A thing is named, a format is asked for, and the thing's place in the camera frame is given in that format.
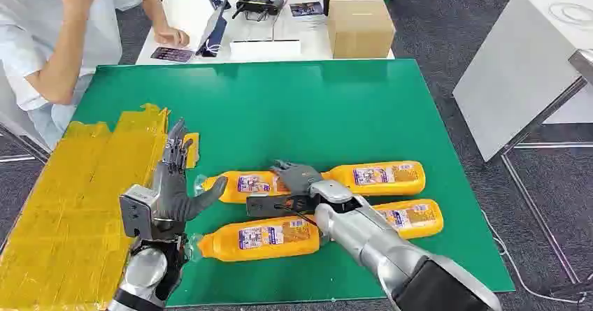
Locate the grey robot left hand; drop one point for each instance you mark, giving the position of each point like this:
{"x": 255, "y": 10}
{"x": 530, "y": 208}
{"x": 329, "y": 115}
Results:
{"x": 173, "y": 197}

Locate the person's left hand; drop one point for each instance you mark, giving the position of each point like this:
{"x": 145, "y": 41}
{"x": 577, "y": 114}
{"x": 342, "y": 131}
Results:
{"x": 172, "y": 36}

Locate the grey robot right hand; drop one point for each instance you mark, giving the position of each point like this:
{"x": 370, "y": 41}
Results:
{"x": 299, "y": 177}

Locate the orange drink bottle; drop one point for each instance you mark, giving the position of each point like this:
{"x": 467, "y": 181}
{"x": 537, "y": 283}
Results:
{"x": 264, "y": 239}
{"x": 384, "y": 179}
{"x": 412, "y": 218}
{"x": 222, "y": 191}

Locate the purple printed card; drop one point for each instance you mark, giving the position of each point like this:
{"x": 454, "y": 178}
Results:
{"x": 172, "y": 54}

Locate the white desk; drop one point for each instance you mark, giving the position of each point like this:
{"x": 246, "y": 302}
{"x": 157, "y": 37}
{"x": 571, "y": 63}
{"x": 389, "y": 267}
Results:
{"x": 190, "y": 17}

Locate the tablet in dark case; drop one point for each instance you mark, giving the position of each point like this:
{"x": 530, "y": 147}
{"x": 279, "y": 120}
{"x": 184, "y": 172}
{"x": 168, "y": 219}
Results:
{"x": 214, "y": 31}

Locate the green mat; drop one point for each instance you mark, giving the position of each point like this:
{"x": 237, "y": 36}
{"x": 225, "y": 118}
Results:
{"x": 301, "y": 114}

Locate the person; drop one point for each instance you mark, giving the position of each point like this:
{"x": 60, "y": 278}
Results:
{"x": 28, "y": 35}

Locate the black remote controller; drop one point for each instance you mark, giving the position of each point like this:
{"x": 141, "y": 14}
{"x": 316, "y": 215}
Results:
{"x": 259, "y": 4}

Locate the flat white box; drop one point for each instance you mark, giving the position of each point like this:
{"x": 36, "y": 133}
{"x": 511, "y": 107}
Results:
{"x": 265, "y": 49}

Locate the yellow taped sheet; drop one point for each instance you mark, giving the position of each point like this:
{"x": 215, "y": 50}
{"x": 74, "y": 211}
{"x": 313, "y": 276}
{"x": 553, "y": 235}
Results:
{"x": 69, "y": 207}

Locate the printed booklet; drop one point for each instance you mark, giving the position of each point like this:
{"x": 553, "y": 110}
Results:
{"x": 306, "y": 9}

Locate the brown cardboard box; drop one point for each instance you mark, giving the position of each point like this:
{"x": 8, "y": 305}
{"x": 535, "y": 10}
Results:
{"x": 359, "y": 29}

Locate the white side table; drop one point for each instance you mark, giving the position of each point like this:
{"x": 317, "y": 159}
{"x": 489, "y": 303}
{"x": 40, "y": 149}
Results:
{"x": 514, "y": 63}

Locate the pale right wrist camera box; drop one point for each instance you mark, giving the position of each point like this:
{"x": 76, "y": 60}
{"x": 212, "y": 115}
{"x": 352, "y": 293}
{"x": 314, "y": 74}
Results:
{"x": 273, "y": 205}

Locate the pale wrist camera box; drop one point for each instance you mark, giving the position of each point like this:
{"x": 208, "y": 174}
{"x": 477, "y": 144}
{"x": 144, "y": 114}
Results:
{"x": 136, "y": 209}
{"x": 273, "y": 205}

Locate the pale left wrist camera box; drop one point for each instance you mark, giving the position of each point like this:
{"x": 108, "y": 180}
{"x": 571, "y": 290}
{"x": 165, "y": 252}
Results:
{"x": 136, "y": 209}

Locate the steel table frame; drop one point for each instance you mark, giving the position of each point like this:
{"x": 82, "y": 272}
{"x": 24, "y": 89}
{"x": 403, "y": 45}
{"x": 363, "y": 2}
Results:
{"x": 537, "y": 211}

